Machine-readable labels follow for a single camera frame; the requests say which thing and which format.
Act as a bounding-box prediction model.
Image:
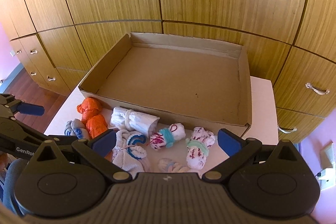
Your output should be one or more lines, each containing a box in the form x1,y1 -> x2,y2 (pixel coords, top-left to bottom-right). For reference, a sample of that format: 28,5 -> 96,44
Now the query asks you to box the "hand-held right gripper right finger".
202,128 -> 303,183

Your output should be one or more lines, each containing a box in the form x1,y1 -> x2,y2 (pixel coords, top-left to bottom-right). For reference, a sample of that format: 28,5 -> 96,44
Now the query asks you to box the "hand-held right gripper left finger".
30,130 -> 132,183

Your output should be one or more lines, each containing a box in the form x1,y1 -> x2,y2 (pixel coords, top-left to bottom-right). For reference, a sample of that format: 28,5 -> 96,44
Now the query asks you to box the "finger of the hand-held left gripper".
0,117 -> 77,147
0,93 -> 45,120

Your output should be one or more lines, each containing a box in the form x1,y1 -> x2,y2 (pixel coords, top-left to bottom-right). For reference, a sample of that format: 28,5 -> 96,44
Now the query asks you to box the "orange rolled sock bundle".
77,97 -> 108,139

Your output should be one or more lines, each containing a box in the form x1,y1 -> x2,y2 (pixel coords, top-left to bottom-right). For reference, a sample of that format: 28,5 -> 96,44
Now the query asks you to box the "lavender sock with blue cuff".
112,130 -> 151,179

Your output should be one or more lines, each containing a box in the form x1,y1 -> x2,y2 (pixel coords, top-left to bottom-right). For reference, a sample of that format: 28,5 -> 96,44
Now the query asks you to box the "grey and blue sock bundle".
64,118 -> 90,139

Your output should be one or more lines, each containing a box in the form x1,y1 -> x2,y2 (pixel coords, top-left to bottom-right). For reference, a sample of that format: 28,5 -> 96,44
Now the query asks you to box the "pink patterned sock green band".
185,127 -> 216,171

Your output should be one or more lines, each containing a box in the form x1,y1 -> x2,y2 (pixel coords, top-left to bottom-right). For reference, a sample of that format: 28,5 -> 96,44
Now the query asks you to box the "person's leg in jeans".
0,158 -> 29,216

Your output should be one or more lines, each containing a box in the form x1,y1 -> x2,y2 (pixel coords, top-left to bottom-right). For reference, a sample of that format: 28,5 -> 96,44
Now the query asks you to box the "white ribbed rolled sock bundle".
110,106 -> 160,135

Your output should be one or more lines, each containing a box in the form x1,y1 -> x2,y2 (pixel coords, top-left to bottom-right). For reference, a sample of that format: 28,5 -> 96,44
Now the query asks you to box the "white sock bundle teal band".
150,123 -> 186,151

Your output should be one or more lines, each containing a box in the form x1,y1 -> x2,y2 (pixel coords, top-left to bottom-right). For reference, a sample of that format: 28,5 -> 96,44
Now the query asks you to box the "small pastel striped sock bundle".
158,158 -> 190,173

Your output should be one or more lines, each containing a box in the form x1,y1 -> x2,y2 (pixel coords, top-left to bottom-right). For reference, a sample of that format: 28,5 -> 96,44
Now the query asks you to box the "shallow cardboard box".
78,32 -> 253,138

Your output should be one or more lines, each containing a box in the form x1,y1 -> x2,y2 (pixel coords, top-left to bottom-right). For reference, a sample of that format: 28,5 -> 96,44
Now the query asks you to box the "wooden wardrobe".
0,0 -> 336,144

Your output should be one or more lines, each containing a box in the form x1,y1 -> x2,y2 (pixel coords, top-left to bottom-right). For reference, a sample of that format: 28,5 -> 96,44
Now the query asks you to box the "white wall switch plate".
321,142 -> 336,170

